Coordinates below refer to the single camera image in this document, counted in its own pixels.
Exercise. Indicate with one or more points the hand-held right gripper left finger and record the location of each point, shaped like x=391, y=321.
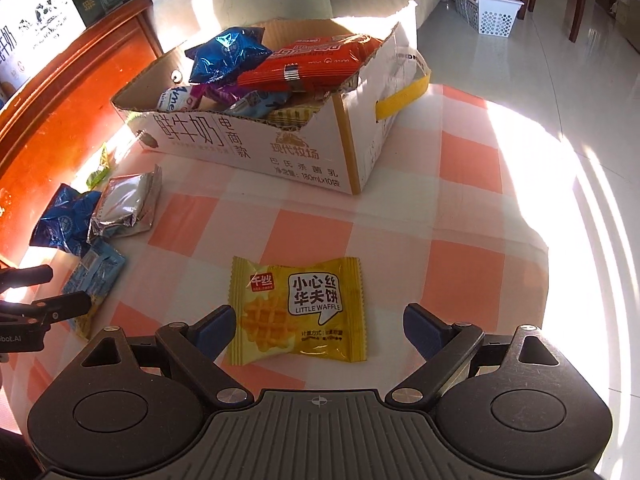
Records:
x=216, y=330

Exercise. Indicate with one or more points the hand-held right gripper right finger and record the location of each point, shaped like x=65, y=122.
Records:
x=425, y=330

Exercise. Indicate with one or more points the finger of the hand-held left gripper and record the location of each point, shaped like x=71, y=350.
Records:
x=30, y=277
x=60, y=306

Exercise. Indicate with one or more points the dark blue snack packet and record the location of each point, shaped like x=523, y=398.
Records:
x=227, y=57
x=65, y=220

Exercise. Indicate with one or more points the yellow waffle snack packet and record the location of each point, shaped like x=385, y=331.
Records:
x=300, y=310

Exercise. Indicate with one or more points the silver foil snack packet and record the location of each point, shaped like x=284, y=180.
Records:
x=125, y=205

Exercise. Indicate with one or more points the green snack packet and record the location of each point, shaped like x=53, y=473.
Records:
x=99, y=170

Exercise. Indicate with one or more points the white cardboard box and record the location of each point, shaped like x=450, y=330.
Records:
x=280, y=150

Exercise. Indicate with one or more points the white blue snack packet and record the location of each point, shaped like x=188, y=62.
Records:
x=177, y=100

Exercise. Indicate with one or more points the red snack packet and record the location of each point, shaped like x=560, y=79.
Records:
x=315, y=62

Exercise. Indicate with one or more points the orange checked bed sheet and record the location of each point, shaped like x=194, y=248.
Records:
x=310, y=220

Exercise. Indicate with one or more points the red wooden headboard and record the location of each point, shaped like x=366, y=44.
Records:
x=75, y=110

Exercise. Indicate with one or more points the white milk carton case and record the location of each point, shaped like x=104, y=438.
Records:
x=35, y=25

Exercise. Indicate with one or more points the white plastic basket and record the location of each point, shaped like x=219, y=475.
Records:
x=492, y=12

